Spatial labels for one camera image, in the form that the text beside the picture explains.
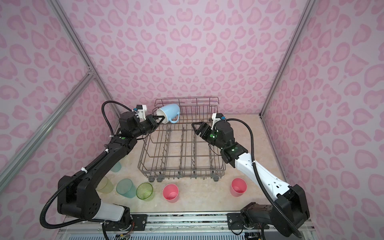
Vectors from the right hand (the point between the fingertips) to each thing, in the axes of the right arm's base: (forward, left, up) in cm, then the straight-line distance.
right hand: (195, 126), depth 73 cm
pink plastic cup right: (-18, -24, -30) cm, 42 cm away
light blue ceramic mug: (+6, +12, +3) cm, 14 cm away
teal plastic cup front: (-22, +37, -26) cm, 50 cm away
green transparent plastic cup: (-22, +27, -29) cm, 46 cm away
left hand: (+7, +16, +1) cm, 17 cm away
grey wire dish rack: (+5, +15, -31) cm, 35 cm away
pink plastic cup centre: (-23, +13, -30) cm, 40 cm away
